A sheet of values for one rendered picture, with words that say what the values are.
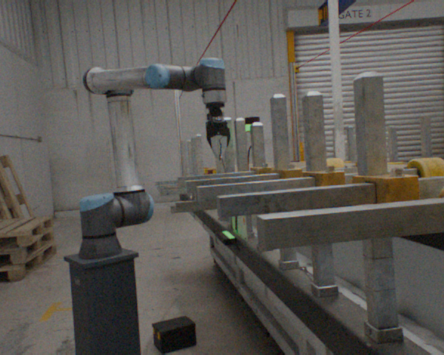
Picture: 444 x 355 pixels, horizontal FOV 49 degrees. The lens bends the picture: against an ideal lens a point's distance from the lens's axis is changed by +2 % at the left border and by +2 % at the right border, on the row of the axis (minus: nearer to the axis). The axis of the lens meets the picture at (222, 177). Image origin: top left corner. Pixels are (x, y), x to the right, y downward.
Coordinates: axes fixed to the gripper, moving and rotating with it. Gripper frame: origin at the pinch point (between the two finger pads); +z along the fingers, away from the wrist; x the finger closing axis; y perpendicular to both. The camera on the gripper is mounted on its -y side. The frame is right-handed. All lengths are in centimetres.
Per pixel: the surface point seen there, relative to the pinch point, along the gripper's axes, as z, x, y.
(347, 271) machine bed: 36, -28, -45
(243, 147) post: -3.0, -8.1, -4.7
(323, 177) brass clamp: 5, -6, -87
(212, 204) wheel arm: 16.6, 5.6, -8.5
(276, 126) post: -7, -6, -55
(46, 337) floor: 101, 92, 124
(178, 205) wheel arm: 16.0, 17.5, -8.5
